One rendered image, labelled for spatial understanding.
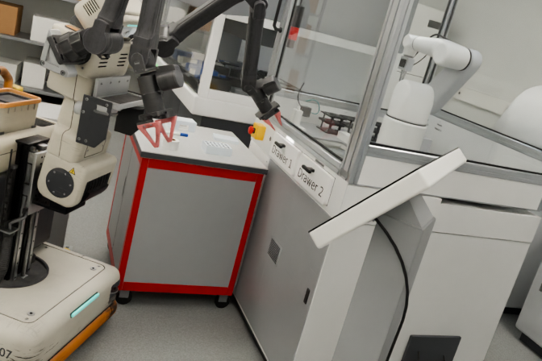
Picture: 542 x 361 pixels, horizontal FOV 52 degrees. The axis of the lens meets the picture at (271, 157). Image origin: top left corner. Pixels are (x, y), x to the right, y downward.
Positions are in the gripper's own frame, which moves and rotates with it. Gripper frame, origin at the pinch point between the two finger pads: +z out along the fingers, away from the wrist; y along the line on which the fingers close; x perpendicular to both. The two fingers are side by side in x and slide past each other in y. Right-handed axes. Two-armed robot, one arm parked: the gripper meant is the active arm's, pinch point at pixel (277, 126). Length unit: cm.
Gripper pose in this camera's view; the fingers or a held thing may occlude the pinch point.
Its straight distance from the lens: 235.2
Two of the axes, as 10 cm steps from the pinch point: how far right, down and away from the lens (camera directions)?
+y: 8.2, -5.7, 0.8
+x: -3.2, -3.3, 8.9
